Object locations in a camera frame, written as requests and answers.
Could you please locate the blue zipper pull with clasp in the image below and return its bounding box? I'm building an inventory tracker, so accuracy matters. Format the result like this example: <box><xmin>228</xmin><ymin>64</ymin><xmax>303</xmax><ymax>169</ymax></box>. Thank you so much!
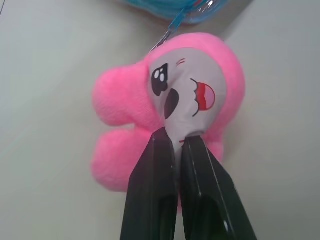
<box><xmin>149</xmin><ymin>6</ymin><xmax>191</xmax><ymax>54</ymax></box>

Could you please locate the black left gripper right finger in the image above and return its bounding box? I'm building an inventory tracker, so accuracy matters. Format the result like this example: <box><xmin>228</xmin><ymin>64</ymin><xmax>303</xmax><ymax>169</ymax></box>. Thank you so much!
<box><xmin>180</xmin><ymin>135</ymin><xmax>258</xmax><ymax>240</ymax></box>

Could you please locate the blue clear plastic pouch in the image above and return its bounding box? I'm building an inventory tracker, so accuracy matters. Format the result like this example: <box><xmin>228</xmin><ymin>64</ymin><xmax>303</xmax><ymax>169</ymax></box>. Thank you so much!
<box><xmin>116</xmin><ymin>0</ymin><xmax>231</xmax><ymax>25</ymax></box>

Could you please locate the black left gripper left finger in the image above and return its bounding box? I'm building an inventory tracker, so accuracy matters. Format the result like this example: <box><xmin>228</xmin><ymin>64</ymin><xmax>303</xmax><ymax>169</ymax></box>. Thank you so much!
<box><xmin>120</xmin><ymin>127</ymin><xmax>181</xmax><ymax>240</ymax></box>

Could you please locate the pink plush flower toy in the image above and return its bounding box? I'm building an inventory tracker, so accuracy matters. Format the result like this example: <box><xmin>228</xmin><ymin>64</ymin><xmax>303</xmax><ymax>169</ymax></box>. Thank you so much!
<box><xmin>90</xmin><ymin>32</ymin><xmax>246</xmax><ymax>193</ymax></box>

